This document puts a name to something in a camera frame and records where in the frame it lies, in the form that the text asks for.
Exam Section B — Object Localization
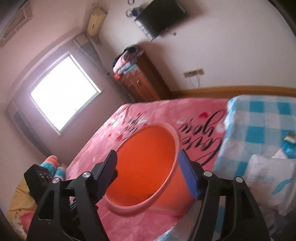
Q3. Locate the folded clothes pile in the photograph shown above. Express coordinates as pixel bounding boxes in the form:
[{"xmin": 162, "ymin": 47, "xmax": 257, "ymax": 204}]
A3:
[{"xmin": 112, "ymin": 45, "xmax": 144, "ymax": 79}]

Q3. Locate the wall power outlet strip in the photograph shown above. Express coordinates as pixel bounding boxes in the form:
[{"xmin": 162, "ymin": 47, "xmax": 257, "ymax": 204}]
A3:
[{"xmin": 183, "ymin": 68, "xmax": 205, "ymax": 78}]

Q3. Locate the bright window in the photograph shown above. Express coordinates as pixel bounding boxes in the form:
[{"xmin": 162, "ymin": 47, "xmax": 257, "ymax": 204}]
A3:
[{"xmin": 30, "ymin": 53, "xmax": 101, "ymax": 135}]

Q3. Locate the wall mounted black television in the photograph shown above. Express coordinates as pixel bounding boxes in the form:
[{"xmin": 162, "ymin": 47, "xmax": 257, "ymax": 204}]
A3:
[{"xmin": 134, "ymin": 0, "xmax": 189, "ymax": 42}]

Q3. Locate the grey window curtain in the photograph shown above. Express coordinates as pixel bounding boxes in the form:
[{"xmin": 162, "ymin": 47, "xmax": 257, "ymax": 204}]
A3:
[{"xmin": 73, "ymin": 33, "xmax": 110, "ymax": 76}]

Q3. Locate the wall air conditioner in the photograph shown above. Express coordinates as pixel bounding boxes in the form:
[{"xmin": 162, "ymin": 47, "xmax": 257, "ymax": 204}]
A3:
[{"xmin": 87, "ymin": 8, "xmax": 107, "ymax": 37}]

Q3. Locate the orange plastic trash bucket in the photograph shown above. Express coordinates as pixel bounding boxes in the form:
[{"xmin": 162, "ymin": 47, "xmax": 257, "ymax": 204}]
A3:
[{"xmin": 105, "ymin": 123, "xmax": 194, "ymax": 216}]

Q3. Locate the colourful pillow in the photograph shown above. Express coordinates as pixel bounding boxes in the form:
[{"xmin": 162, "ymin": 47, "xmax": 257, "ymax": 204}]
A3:
[{"xmin": 40, "ymin": 155, "xmax": 67, "ymax": 181}]

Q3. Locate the pink heart bed blanket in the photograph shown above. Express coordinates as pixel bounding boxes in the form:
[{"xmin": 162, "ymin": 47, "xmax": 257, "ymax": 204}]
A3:
[{"xmin": 66, "ymin": 98, "xmax": 227, "ymax": 240}]

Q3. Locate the blue checkered plastic tablecloth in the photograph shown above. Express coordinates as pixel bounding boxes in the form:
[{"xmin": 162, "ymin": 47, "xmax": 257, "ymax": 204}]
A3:
[{"xmin": 179, "ymin": 95, "xmax": 295, "ymax": 179}]

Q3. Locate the brown wooden cabinet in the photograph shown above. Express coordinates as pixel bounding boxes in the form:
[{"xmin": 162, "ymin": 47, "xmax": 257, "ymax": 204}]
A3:
[{"xmin": 114, "ymin": 53, "xmax": 171, "ymax": 102}]

